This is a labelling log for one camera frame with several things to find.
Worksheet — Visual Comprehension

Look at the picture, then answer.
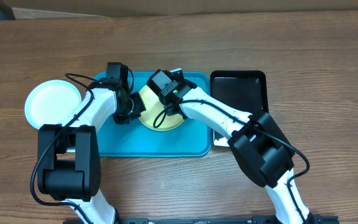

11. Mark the teal plastic tray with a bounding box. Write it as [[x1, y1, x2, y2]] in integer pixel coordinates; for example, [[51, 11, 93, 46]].
[[91, 71, 213, 158]]

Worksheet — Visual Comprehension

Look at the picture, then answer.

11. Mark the black plastic tray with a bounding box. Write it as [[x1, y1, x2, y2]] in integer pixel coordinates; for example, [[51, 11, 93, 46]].
[[209, 70, 270, 149]]

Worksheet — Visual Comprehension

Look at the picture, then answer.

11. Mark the light blue plate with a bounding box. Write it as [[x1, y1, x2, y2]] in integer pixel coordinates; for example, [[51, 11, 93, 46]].
[[24, 80, 82, 129]]

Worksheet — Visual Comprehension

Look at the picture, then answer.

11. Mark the cardboard panel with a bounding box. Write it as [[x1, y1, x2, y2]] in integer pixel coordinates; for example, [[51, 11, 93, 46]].
[[2, 0, 358, 17]]

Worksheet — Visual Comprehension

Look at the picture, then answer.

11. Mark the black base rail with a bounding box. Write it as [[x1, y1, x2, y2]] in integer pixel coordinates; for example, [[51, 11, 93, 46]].
[[62, 215, 340, 224]]

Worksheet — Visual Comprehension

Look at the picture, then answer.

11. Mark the yellow plate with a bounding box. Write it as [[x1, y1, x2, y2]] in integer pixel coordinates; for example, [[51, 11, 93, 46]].
[[139, 85, 184, 131]]

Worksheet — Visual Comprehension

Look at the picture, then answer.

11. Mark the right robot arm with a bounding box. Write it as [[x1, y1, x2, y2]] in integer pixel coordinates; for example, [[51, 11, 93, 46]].
[[147, 68, 313, 223]]

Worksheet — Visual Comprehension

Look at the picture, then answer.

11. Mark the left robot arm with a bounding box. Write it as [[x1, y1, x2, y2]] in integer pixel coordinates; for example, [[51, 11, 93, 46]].
[[30, 62, 145, 223]]

